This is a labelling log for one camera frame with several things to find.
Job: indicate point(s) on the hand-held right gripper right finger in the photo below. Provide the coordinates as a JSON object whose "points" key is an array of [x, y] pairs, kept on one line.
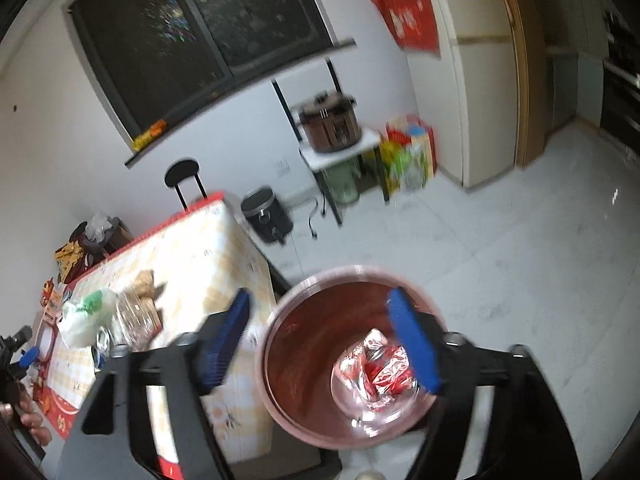
{"points": [[415, 340]]}

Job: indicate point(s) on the dark kitchen cabinet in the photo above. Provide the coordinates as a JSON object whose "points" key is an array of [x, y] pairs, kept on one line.
{"points": [[620, 95]]}

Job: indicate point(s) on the white refrigerator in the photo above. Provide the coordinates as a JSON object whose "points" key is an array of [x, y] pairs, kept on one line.
{"points": [[480, 85]]}

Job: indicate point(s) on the black air fryer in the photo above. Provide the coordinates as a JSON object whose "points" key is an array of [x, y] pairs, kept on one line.
{"points": [[265, 215]]}

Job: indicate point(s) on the brown electric pressure cooker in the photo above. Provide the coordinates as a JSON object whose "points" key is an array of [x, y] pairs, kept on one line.
{"points": [[330, 122]]}

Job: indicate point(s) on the wooden door frame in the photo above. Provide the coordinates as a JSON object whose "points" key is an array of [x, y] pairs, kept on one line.
{"points": [[530, 60]]}

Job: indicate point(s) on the metal drink can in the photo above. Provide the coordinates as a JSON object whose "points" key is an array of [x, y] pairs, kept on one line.
{"points": [[103, 342]]}

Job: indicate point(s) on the black and white metal rack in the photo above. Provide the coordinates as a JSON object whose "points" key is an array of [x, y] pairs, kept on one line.
{"points": [[340, 152]]}

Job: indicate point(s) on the dark window with sill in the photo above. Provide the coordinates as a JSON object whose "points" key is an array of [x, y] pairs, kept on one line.
{"points": [[175, 35]]}

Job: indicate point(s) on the red printed box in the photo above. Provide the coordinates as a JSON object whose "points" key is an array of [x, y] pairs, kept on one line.
{"points": [[47, 320]]}

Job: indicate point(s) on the table with checked floral tablecloth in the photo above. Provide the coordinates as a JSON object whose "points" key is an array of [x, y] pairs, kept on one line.
{"points": [[200, 260]]}

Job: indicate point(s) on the crumpled clear plastic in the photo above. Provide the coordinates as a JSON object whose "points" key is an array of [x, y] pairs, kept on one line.
{"points": [[97, 225]]}

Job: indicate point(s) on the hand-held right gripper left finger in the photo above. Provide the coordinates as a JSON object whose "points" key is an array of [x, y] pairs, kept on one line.
{"points": [[227, 340]]}

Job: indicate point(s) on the dark red plastic bin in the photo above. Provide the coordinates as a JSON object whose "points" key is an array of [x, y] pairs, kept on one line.
{"points": [[300, 350]]}

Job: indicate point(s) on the brown crumpled paper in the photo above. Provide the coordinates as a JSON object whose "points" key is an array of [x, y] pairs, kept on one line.
{"points": [[145, 285]]}

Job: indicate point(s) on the clear plastic bag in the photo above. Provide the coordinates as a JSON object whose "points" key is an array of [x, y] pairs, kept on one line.
{"points": [[137, 322]]}

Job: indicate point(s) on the white and green plastic bag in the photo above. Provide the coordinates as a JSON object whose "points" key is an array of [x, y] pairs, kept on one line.
{"points": [[85, 317]]}

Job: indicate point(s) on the red and silver foil wrapper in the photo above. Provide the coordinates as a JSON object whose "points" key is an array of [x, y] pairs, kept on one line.
{"points": [[370, 375]]}

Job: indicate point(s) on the red wall poster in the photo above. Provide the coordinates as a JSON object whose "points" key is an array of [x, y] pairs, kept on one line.
{"points": [[407, 10]]}

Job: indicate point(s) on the green plastic bucket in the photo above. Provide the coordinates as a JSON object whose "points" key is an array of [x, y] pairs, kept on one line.
{"points": [[342, 182]]}

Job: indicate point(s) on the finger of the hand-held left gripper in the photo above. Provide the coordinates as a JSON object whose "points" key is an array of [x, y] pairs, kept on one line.
{"points": [[27, 355]]}

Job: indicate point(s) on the yellow snack packet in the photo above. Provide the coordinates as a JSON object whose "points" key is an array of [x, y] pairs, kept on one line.
{"points": [[150, 135]]}

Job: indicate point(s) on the black round stool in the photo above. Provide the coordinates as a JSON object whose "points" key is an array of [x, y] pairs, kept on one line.
{"points": [[181, 170]]}

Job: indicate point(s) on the yellow snack packets pile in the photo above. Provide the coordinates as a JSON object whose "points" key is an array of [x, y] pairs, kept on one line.
{"points": [[70, 260]]}

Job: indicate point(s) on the person's left hand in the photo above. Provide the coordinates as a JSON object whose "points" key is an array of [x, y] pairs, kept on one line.
{"points": [[27, 420]]}

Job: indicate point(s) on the colourful shopping bags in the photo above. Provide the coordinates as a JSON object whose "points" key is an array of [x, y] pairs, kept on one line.
{"points": [[407, 155]]}

